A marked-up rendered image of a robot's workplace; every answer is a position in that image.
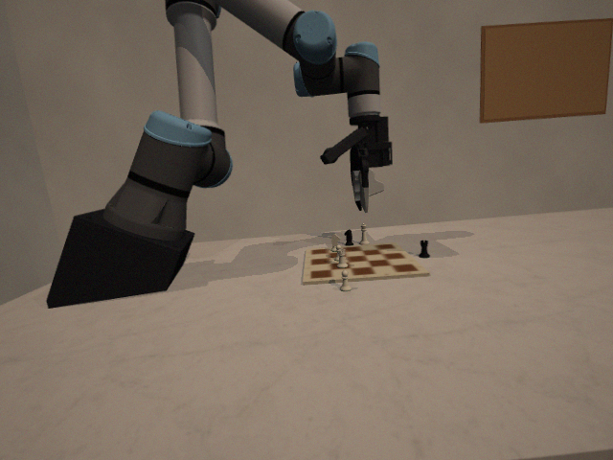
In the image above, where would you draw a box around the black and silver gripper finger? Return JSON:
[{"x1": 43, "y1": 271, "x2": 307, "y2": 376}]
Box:
[
  {"x1": 358, "y1": 153, "x2": 384, "y2": 213},
  {"x1": 351, "y1": 166, "x2": 362, "y2": 211}
]

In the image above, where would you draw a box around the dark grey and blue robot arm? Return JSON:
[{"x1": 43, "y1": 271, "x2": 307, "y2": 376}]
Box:
[{"x1": 102, "y1": 0, "x2": 381, "y2": 241}]

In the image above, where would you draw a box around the brown and cream chessboard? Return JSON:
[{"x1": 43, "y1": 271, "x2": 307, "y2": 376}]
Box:
[{"x1": 303, "y1": 242, "x2": 430, "y2": 286}]

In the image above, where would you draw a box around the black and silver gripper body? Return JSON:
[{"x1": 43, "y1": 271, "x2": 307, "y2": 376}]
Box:
[{"x1": 350, "y1": 115, "x2": 393, "y2": 171}]

